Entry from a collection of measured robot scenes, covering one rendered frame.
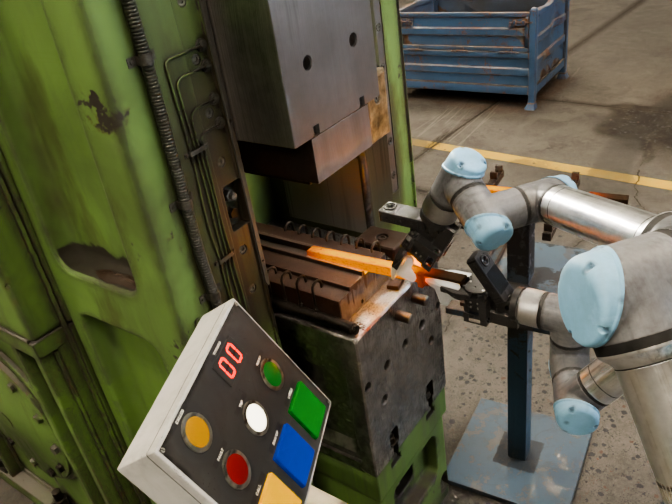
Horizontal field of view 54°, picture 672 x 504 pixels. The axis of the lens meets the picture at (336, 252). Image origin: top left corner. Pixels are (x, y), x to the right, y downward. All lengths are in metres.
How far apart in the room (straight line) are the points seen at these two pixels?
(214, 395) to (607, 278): 0.57
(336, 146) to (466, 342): 1.65
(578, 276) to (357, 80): 0.70
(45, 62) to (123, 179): 0.28
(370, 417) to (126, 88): 0.93
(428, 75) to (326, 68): 4.19
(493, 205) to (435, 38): 4.20
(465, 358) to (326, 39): 1.76
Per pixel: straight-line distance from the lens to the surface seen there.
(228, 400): 1.04
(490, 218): 1.19
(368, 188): 1.74
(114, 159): 1.19
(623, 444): 2.51
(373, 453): 1.70
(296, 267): 1.59
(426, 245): 1.37
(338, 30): 1.33
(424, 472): 2.17
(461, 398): 2.61
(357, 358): 1.48
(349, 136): 1.38
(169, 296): 1.29
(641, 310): 0.87
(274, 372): 1.15
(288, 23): 1.21
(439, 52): 5.36
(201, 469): 0.97
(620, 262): 0.87
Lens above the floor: 1.83
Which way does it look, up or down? 31 degrees down
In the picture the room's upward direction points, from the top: 9 degrees counter-clockwise
